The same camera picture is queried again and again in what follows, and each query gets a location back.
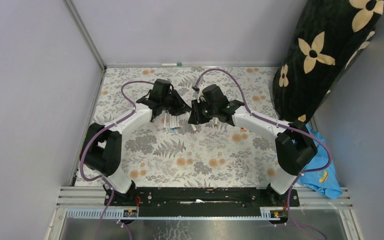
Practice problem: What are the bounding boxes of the black floral cushion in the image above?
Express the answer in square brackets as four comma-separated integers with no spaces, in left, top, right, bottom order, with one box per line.
[272,0,384,123]

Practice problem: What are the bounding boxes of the aluminium frame rails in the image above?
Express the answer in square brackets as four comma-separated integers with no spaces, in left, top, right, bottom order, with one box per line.
[57,186,353,210]

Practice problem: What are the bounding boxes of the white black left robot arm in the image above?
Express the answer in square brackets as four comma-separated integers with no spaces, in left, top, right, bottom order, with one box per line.
[79,79,192,206]

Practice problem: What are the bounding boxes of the grey slotted cable duct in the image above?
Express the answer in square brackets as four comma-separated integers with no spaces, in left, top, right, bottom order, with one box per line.
[66,207,280,222]

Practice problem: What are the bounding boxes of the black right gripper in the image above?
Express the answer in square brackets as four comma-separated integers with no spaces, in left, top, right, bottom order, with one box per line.
[188,98,217,125]

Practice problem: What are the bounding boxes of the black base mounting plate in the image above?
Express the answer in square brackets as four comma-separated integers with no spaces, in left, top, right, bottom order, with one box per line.
[104,187,300,211]

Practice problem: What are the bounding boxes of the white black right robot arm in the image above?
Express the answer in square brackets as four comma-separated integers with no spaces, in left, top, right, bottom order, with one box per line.
[188,84,318,206]

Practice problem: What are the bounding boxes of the white marker on ledge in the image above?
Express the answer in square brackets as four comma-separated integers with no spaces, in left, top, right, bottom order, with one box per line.
[161,62,183,67]

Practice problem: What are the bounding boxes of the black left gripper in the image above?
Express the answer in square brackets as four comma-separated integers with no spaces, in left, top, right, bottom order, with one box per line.
[160,89,191,117]

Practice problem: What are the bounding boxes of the blue patterned cloth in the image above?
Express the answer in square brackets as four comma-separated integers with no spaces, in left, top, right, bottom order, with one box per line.
[297,140,343,199]

